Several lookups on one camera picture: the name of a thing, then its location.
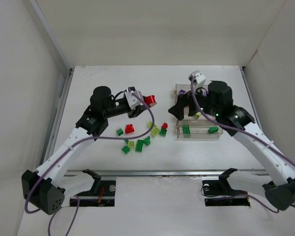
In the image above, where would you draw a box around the lime lego brick carried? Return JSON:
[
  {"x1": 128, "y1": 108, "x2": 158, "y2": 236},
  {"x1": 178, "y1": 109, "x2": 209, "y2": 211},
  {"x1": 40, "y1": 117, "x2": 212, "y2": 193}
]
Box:
[{"x1": 194, "y1": 112, "x2": 201, "y2": 119}]

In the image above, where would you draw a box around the green lego brick carried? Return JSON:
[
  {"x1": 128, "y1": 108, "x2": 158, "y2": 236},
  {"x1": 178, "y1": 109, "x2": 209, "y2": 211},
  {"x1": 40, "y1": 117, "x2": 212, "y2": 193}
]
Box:
[{"x1": 207, "y1": 126, "x2": 219, "y2": 134}]

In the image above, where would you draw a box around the red irregular lego piece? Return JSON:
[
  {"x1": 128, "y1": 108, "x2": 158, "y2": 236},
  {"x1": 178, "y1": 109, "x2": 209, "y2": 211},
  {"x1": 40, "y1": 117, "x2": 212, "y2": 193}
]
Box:
[{"x1": 125, "y1": 124, "x2": 135, "y2": 134}]

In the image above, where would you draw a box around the red rounded lego brick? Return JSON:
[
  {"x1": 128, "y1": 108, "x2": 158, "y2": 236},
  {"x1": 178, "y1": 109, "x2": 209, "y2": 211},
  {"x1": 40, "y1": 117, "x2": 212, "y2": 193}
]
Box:
[{"x1": 144, "y1": 95, "x2": 157, "y2": 108}]

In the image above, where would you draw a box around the green lego piece studded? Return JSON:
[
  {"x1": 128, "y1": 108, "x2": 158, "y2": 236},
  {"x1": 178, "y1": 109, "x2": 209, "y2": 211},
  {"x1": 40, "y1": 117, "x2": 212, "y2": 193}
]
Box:
[{"x1": 143, "y1": 136, "x2": 151, "y2": 146}]

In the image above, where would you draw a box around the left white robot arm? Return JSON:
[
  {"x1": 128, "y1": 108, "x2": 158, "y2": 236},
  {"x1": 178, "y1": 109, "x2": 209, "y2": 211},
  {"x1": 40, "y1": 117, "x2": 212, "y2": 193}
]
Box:
[{"x1": 21, "y1": 86, "x2": 156, "y2": 215}]

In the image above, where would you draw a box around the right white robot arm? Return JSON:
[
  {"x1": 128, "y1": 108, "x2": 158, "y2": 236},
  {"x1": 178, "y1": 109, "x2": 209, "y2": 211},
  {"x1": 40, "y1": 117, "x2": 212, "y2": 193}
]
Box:
[{"x1": 168, "y1": 81, "x2": 295, "y2": 210}]

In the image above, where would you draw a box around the clear container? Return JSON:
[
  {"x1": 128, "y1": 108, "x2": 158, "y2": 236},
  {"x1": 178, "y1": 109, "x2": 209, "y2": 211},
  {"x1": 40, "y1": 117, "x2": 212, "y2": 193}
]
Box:
[
  {"x1": 173, "y1": 95, "x2": 180, "y2": 110},
  {"x1": 175, "y1": 121, "x2": 223, "y2": 140},
  {"x1": 168, "y1": 106, "x2": 208, "y2": 123},
  {"x1": 173, "y1": 84, "x2": 208, "y2": 98}
]

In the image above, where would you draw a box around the small lime lego brick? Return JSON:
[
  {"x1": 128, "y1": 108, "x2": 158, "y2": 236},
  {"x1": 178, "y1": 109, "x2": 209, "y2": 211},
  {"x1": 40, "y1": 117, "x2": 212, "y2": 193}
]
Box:
[{"x1": 127, "y1": 141, "x2": 135, "y2": 149}]

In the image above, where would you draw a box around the green lego brick bottom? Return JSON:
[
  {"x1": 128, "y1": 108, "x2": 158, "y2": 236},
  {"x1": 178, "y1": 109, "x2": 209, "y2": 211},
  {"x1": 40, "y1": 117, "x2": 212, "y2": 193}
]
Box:
[{"x1": 121, "y1": 146, "x2": 131, "y2": 155}]

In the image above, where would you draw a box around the long green lego brick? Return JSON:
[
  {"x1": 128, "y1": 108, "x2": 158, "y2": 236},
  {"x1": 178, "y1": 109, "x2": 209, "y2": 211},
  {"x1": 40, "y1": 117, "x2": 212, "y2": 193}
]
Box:
[{"x1": 135, "y1": 140, "x2": 144, "y2": 153}]

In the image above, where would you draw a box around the lime lego brick lower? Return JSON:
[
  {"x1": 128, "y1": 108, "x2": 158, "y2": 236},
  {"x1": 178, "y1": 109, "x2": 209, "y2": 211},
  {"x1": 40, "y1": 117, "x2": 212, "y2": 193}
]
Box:
[{"x1": 151, "y1": 126, "x2": 160, "y2": 137}]

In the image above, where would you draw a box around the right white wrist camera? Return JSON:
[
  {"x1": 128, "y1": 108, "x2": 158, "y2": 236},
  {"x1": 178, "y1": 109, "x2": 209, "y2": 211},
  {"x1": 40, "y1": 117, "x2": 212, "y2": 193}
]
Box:
[{"x1": 188, "y1": 70, "x2": 206, "y2": 90}]

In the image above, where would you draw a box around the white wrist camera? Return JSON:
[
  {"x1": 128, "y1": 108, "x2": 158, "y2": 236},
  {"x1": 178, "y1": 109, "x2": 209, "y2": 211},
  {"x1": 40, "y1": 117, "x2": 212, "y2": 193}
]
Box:
[
  {"x1": 124, "y1": 87, "x2": 143, "y2": 110},
  {"x1": 188, "y1": 70, "x2": 206, "y2": 90}
]

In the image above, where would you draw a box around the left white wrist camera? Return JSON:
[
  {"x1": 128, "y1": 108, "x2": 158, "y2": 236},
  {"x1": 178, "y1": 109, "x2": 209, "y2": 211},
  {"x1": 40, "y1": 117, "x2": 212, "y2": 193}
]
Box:
[{"x1": 124, "y1": 87, "x2": 143, "y2": 110}]

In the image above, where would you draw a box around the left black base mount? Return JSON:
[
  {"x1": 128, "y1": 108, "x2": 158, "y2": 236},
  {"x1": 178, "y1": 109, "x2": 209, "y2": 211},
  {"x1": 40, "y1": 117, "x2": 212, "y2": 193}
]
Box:
[{"x1": 62, "y1": 169, "x2": 117, "y2": 207}]

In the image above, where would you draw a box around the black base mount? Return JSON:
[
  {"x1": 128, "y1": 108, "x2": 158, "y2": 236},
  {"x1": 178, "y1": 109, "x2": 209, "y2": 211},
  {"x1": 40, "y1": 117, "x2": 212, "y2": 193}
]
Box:
[
  {"x1": 201, "y1": 168, "x2": 250, "y2": 207},
  {"x1": 62, "y1": 169, "x2": 117, "y2": 207}
]

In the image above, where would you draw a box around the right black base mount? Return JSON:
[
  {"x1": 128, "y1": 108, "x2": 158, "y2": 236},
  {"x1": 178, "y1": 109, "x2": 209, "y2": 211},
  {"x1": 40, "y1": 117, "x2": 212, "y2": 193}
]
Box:
[{"x1": 201, "y1": 168, "x2": 250, "y2": 207}]

